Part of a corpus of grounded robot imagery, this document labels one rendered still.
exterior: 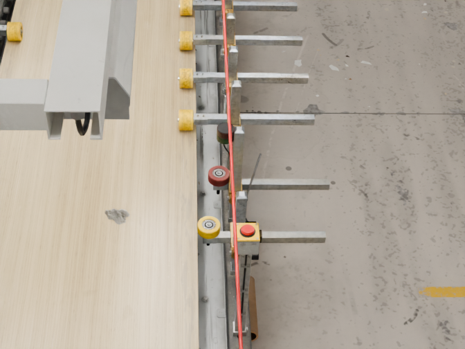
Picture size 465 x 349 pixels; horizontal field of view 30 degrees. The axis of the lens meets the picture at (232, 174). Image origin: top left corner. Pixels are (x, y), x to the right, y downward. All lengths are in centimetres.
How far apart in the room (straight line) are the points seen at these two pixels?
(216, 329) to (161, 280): 34
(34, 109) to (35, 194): 204
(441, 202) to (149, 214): 190
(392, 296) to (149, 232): 145
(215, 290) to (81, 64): 211
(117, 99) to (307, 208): 309
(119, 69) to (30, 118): 21
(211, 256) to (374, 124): 181
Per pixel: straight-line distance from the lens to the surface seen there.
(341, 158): 461
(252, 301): 385
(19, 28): 380
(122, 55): 134
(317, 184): 325
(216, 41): 372
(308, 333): 388
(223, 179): 317
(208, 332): 310
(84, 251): 297
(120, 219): 304
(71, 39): 122
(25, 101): 113
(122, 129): 337
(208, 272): 325
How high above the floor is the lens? 319
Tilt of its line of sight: 46 degrees down
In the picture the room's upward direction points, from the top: 3 degrees clockwise
